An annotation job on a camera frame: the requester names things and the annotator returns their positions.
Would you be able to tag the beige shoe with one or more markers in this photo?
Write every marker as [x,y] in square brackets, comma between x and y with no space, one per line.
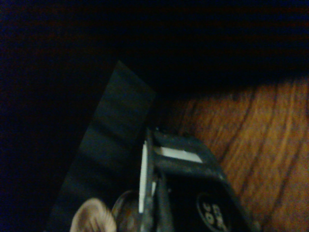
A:
[91,217]

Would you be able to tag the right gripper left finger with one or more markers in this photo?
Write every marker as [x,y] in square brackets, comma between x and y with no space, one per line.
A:
[163,210]

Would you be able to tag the brown shoe rack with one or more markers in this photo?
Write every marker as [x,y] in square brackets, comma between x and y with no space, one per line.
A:
[265,145]

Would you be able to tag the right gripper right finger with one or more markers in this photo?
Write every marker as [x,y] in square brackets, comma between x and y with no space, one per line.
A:
[183,164]

